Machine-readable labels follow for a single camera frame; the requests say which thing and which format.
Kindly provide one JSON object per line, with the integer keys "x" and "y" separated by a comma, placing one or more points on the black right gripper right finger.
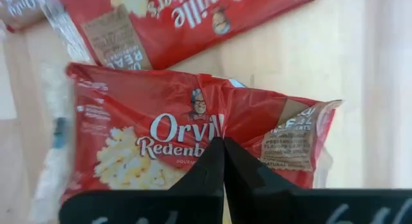
{"x": 251, "y": 175}

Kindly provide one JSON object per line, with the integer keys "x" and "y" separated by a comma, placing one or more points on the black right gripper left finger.
{"x": 202, "y": 175}

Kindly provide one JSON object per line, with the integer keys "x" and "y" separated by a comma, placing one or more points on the red popcorn bag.
{"x": 135, "y": 105}
{"x": 19, "y": 11}
{"x": 180, "y": 40}

